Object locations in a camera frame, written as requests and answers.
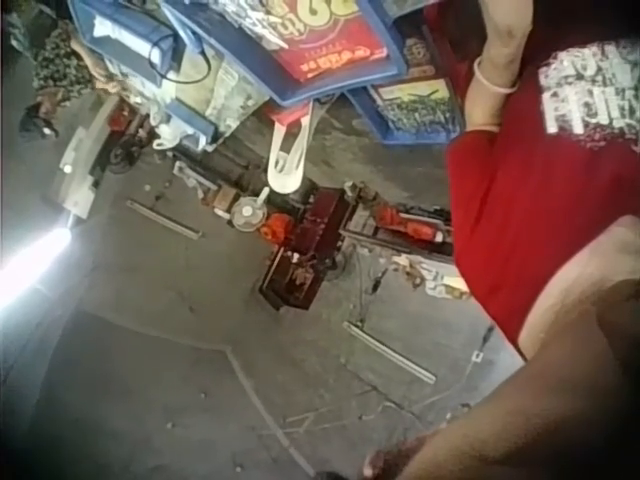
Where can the dark red machine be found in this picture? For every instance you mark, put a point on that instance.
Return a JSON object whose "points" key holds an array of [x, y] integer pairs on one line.
{"points": [[305, 250]]}

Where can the orange motor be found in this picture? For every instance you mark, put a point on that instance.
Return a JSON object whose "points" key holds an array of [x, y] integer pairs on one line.
{"points": [[272, 230]]}

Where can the small white fan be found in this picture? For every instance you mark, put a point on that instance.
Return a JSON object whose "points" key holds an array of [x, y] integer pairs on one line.
{"points": [[247, 214]]}

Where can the orange power tool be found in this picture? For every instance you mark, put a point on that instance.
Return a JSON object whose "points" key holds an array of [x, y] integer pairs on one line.
{"points": [[407, 225]]}

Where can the small wooden block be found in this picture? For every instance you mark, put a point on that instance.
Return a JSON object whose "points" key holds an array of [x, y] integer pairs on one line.
{"points": [[225, 198]]}

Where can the heap of paper scraps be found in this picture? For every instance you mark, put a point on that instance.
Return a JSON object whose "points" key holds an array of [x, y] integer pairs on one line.
{"points": [[432, 280]]}

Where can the blue bag with field picture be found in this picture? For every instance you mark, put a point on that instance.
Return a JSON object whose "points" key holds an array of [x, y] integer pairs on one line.
{"points": [[415, 107]]}

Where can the blue bag with red print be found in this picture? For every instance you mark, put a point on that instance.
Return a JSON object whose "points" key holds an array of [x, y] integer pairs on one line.
{"points": [[320, 55]]}

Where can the red and black motorcycle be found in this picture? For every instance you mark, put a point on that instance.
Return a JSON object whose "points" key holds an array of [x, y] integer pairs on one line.
{"points": [[122, 142]]}

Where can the pale pink bangle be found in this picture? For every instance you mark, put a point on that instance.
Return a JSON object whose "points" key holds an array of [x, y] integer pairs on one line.
{"points": [[492, 84]]}

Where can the white stepped block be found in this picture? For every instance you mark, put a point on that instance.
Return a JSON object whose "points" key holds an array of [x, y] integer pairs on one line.
{"points": [[80, 165]]}

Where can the blue bag with white panel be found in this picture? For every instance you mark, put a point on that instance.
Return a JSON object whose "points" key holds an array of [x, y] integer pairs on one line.
{"points": [[125, 30]]}

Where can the long metal rail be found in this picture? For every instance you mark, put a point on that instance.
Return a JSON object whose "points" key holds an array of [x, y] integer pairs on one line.
{"points": [[387, 350]]}

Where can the short metal rail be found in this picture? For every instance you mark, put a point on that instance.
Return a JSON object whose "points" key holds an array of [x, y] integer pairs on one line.
{"points": [[162, 218]]}

